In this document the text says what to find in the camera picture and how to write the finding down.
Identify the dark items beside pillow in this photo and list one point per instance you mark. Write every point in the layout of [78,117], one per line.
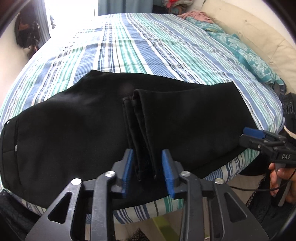
[280,90]

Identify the blue curtain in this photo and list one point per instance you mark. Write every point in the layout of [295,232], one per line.
[40,11]
[106,7]

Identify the right hand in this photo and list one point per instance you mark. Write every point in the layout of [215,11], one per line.
[283,174]

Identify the left blue curtain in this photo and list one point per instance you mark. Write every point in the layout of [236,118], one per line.
[40,11]

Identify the pink garment on bed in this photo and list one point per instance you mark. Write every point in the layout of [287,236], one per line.
[197,15]

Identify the pile of colourful clothes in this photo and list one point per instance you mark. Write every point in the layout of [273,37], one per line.
[176,7]

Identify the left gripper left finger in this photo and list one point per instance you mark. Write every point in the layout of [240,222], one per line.
[65,218]

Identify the black pants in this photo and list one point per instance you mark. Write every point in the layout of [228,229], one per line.
[82,131]

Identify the cream padded headboard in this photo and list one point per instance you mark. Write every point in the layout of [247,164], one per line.
[263,39]

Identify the teal patterned pillow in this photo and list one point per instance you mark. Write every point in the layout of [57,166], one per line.
[248,58]

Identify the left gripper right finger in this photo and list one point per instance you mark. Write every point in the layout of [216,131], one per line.
[229,218]

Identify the striped bed with sheet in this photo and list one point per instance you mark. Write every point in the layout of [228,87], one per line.
[162,45]

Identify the dark clothes hanging on wall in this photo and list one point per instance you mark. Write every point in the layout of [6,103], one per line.
[27,30]

